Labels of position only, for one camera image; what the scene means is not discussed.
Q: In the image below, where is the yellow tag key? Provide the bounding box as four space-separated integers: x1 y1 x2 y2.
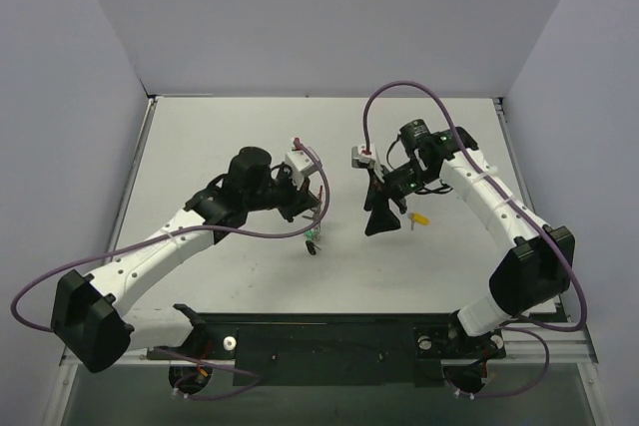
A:
406 212 430 231

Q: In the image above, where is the black key tag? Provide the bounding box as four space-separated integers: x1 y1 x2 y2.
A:
306 241 320 255

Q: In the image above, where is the red handled metal key organizer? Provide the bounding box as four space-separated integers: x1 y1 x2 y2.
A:
302 186 324 229

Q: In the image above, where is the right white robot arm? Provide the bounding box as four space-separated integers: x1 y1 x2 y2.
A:
351 120 575 355

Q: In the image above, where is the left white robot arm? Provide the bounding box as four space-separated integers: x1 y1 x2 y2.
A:
51 142 321 373

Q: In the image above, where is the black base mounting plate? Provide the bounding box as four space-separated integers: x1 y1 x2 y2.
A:
144 313 505 390

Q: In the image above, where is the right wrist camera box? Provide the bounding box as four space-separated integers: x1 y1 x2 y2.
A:
350 144 378 170

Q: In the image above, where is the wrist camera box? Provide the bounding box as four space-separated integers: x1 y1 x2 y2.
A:
284 150 319 184
350 144 378 170

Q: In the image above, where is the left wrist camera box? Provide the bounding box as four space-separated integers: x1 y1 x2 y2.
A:
284 150 319 184

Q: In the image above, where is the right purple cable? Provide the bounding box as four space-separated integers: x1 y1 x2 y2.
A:
362 79 589 401

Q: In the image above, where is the purple cable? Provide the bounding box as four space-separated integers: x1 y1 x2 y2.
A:
10 139 331 401
362 79 589 401

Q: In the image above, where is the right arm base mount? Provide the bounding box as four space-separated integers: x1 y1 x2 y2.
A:
413 315 505 395

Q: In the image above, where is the aluminium rail frame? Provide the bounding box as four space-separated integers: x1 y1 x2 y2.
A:
59 96 599 367

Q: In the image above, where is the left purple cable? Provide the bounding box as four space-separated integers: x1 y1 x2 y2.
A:
10 139 331 401

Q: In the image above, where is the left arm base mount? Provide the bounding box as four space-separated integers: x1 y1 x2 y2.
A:
146 340 233 398

